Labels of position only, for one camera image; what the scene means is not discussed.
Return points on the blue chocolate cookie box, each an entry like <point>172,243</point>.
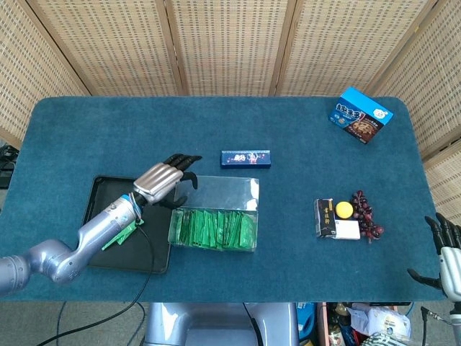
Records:
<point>363,115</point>

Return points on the transparent plastic box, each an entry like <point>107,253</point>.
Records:
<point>223,192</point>

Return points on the long dark blue box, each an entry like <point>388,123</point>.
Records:
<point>245,159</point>

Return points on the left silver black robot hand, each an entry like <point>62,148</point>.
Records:
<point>158,182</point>

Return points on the blue package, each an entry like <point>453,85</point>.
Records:
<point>306,320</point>

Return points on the black plastic tray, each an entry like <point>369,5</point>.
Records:
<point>155,230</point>

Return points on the white plastic block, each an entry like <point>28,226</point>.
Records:
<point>347,230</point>

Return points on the blue table cloth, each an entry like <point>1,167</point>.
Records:
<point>288,266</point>

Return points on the purple grape bunch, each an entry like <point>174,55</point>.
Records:
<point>363,212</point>

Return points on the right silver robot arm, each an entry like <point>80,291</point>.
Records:
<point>457,310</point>

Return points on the silver robot torso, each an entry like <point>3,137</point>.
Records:
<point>216,324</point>

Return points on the black rectangular packet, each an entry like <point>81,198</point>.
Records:
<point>326,220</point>

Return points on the woven rattan folding screen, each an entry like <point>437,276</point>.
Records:
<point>230,47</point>

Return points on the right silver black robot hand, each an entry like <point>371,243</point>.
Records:
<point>452,263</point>

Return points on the yellow ball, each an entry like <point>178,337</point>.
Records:
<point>343,210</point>

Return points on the white plastic wet-wipes pack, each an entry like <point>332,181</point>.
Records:
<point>378,319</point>

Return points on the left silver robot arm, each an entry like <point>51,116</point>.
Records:
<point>72,256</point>

